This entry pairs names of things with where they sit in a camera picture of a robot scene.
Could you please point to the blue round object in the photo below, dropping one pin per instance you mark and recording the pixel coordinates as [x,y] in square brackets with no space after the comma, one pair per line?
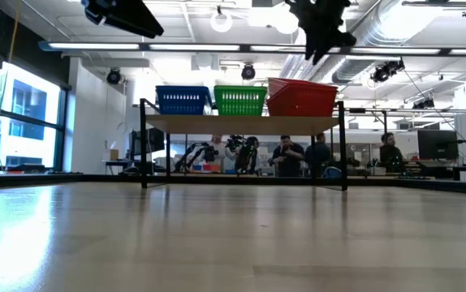
[332,173]

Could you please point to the black ceiling-mounted camera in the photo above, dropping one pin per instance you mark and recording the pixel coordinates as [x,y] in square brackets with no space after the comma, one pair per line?
[387,69]
[113,76]
[248,72]
[424,103]

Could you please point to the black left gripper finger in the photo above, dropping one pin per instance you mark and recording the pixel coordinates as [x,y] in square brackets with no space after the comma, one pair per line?
[135,20]

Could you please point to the black background robot arm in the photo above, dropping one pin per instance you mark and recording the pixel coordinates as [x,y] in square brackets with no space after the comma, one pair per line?
[247,154]
[194,156]

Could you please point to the large window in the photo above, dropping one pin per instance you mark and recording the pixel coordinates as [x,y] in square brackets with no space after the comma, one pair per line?
[26,117]

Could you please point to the person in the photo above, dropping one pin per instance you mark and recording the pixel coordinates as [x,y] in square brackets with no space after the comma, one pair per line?
[287,156]
[318,154]
[390,156]
[218,152]

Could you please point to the blue plastic basket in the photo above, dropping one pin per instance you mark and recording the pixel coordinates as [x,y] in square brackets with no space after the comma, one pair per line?
[182,87]
[182,103]

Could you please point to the black computer monitor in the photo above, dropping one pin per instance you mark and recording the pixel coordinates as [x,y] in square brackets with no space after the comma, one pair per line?
[156,140]
[437,144]

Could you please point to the wooden shelf black metal legs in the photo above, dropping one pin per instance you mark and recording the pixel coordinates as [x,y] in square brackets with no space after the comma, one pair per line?
[241,125]

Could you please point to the black ceiling track bar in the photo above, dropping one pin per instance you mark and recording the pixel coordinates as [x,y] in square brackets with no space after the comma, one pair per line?
[438,3]

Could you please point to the background desk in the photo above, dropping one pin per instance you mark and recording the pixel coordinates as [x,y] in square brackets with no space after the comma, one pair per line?
[428,164]

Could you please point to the cardboard box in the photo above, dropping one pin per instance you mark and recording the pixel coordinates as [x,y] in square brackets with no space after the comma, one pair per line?
[111,155]

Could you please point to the black overhead rail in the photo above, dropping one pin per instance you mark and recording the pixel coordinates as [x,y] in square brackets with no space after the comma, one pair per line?
[419,110]

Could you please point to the long linear ceiling light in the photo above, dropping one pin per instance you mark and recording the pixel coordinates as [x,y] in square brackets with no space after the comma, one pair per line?
[192,47]

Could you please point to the small red box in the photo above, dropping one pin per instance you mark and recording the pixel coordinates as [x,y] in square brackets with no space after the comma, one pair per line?
[212,167]

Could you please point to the small blue box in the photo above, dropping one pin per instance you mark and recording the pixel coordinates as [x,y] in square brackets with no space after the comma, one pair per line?
[196,167]

